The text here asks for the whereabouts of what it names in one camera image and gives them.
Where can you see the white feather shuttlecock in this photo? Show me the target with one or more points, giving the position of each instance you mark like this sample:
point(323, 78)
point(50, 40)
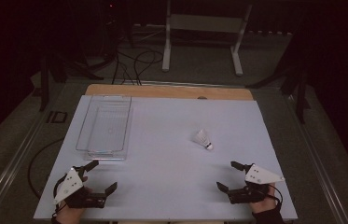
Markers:
point(202, 137)

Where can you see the black metal stand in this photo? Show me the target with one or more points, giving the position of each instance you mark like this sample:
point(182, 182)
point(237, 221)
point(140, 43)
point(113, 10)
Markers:
point(300, 93)
point(44, 87)

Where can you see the clear plastic container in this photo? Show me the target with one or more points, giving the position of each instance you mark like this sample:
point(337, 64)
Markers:
point(109, 124)

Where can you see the white table cover sheet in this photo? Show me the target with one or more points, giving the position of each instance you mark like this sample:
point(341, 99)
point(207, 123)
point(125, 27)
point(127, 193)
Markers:
point(168, 155)

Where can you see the person's right hand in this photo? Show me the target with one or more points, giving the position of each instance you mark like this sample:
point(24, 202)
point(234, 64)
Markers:
point(263, 206)

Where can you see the white metal stand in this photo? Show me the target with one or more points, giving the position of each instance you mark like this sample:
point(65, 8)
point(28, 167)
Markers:
point(166, 46)

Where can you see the person's left hand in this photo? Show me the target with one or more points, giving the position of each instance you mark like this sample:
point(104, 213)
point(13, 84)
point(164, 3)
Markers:
point(69, 214)

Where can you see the grey metal floor rail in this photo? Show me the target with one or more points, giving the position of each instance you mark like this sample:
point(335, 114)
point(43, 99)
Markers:
point(317, 155)
point(6, 174)

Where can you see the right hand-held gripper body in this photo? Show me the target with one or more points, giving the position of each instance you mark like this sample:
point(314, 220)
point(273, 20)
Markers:
point(249, 193)

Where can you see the black rectangular floor frame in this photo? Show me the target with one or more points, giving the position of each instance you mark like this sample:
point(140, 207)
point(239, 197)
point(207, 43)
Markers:
point(56, 117)

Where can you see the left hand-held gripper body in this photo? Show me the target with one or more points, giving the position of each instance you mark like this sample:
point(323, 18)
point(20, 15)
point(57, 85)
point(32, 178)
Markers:
point(81, 196)

